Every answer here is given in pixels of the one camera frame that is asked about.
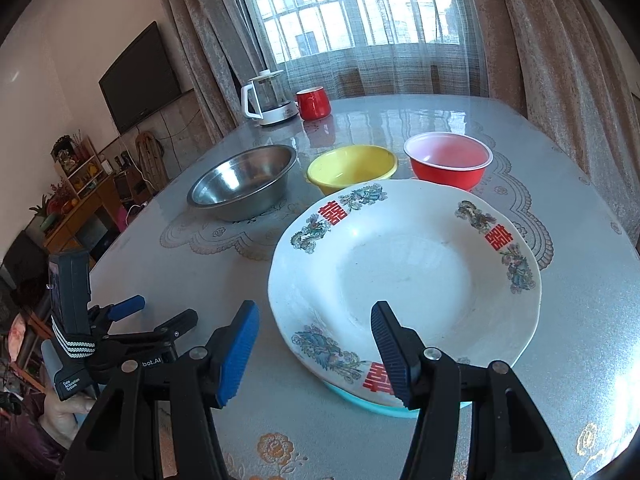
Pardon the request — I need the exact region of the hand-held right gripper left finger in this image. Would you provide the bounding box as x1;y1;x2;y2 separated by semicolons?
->
60;300;261;480

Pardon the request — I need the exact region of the white patterned plate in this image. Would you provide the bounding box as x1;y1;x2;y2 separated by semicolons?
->
267;180;542;407

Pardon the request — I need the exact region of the teal plate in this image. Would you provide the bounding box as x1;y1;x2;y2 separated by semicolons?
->
322;377;471;419

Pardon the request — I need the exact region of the person's left hand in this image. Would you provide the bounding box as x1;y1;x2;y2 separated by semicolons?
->
42;394;98;448

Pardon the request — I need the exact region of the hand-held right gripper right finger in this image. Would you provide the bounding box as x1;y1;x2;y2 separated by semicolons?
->
370;301;573;480

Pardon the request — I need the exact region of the white glass kettle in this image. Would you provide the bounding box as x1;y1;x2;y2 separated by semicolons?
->
241;69;299;126

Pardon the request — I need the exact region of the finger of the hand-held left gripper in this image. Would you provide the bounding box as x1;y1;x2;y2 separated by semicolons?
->
87;295;146;333
105;308;199;347

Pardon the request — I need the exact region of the wooden shelf cabinet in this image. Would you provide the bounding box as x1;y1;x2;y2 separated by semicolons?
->
25;132;132;261

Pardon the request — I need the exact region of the wall television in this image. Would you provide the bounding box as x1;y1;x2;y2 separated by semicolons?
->
98;21;182;134

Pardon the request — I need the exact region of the person's left forearm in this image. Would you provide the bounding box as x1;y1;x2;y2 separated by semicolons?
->
0;392;68;468

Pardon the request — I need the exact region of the barred window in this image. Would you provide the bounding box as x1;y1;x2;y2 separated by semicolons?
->
240;0;466;61

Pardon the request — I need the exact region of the yellow bowl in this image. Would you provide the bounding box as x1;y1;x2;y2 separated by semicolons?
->
306;145;399;197

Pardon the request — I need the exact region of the red plastic bowl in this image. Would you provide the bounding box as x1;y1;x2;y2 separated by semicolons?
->
403;132;494;192

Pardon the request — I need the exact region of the red mug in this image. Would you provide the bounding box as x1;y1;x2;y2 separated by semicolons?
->
295;86;333;121

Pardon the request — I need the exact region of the sheer white curtain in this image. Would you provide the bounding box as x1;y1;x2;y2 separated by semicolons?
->
235;0;488;99

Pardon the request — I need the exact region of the beige curtain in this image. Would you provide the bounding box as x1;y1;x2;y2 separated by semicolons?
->
150;0;266;156
460;0;640;256

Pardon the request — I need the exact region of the stainless steel bowl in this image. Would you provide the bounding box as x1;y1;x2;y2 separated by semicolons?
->
186;144;297;222

